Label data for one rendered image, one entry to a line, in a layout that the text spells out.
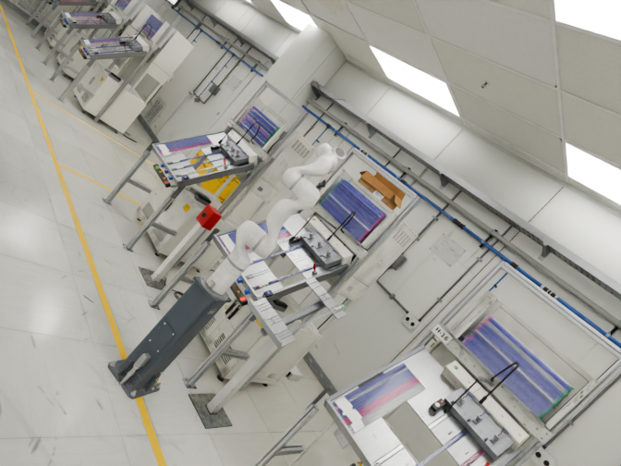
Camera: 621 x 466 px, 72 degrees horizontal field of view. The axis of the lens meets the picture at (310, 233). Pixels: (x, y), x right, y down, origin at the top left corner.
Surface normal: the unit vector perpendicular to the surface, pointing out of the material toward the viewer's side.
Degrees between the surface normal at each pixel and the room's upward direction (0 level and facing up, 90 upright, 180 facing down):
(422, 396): 44
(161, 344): 90
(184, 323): 90
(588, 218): 90
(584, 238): 90
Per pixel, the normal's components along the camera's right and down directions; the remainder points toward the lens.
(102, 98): 0.54, 0.58
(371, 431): 0.12, -0.77
